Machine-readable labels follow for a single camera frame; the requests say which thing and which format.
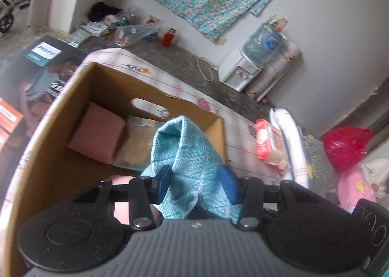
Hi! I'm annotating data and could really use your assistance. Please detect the clear plastic bag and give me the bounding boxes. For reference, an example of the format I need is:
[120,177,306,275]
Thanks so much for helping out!
[114,22,162,48]

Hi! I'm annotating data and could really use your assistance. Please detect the patterned sheet roll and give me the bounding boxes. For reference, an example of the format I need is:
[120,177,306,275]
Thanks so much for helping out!
[246,40,303,103]

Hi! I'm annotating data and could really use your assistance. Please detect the blue water jug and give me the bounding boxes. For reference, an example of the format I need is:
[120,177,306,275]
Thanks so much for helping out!
[242,16,288,68]

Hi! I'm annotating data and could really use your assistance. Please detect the pink plush doll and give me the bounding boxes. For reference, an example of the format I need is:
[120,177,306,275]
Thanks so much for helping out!
[109,174,160,226]

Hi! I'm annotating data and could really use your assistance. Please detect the white rolled blanket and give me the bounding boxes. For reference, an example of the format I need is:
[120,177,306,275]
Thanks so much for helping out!
[269,107,311,190]

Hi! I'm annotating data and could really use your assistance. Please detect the teal checked towel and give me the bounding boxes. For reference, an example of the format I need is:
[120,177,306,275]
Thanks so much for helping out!
[140,115,244,223]

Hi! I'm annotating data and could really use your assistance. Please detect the pink cloth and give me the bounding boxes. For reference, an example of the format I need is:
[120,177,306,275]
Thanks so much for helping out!
[337,166,389,209]

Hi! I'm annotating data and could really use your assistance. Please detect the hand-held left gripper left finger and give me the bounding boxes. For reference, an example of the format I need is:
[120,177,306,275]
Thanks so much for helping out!
[73,165,171,231]

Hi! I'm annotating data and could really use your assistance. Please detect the white water dispenser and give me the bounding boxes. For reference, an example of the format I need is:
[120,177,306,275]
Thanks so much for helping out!
[218,47,262,93]

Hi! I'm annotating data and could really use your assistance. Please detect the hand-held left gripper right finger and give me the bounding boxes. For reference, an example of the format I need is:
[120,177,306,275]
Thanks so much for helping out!
[221,165,321,231]

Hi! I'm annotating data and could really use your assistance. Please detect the green floral pillow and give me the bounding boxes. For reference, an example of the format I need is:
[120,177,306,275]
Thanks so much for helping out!
[303,135,338,193]

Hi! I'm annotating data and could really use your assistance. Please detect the red thermos bottle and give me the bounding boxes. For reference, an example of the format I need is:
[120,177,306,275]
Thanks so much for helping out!
[161,28,177,48]

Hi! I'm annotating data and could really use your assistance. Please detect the dark printed appliance carton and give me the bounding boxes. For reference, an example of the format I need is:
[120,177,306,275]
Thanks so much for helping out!
[0,35,89,151]

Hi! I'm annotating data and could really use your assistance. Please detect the red white wipes pack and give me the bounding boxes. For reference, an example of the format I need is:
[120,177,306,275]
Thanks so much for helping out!
[255,118,289,172]

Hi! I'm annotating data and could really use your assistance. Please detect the pink knitted pad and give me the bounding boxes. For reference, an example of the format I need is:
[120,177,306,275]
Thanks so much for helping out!
[66,102,127,164]

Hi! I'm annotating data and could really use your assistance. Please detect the brown cardboard box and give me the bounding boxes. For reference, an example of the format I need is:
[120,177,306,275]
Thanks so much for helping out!
[0,62,227,277]

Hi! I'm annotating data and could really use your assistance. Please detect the red plastic bag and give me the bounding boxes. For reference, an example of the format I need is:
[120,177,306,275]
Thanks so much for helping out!
[321,127,373,173]

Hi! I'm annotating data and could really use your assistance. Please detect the white packets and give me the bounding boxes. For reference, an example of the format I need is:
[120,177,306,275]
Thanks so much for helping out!
[65,20,109,47]

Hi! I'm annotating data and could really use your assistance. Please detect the white cable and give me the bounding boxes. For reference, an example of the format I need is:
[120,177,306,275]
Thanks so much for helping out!
[196,56,218,82]

